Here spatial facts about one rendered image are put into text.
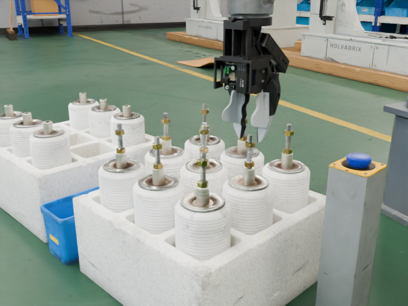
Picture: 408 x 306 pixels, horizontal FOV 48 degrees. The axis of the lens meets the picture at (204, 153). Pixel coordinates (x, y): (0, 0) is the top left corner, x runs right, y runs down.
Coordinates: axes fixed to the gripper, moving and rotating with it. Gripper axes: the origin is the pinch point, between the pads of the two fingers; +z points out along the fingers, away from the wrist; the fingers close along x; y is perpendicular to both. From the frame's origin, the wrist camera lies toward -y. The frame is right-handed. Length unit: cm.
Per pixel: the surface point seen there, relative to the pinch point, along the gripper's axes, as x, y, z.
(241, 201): 1.5, 5.2, 11.4
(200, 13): -289, -375, 2
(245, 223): 2.2, 4.9, 15.5
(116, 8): -500, -444, 4
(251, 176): 1.0, 1.4, 8.0
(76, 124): -74, -19, 16
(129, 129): -49, -17, 12
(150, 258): -8.0, 19.1, 19.5
